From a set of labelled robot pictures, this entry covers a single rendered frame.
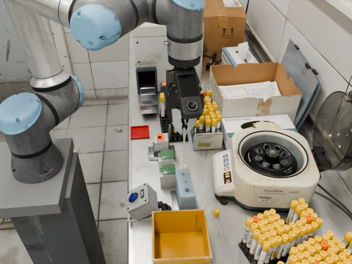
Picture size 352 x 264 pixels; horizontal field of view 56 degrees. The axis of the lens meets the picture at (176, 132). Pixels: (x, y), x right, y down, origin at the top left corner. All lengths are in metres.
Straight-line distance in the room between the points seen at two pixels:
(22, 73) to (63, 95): 1.95
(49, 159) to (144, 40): 0.58
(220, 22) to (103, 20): 1.19
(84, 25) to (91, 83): 2.37
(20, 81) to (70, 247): 1.96
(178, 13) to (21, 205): 0.67
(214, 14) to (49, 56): 0.98
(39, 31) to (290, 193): 0.79
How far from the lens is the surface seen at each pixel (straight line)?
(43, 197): 1.03
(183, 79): 0.72
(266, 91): 1.38
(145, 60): 1.36
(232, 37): 1.78
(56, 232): 1.21
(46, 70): 1.01
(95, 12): 0.60
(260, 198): 0.96
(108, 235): 2.01
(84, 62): 2.88
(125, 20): 0.64
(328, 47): 1.23
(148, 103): 1.31
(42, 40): 0.99
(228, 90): 1.35
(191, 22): 0.67
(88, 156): 2.47
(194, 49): 0.70
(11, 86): 3.06
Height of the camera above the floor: 1.66
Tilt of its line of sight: 40 degrees down
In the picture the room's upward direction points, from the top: straight up
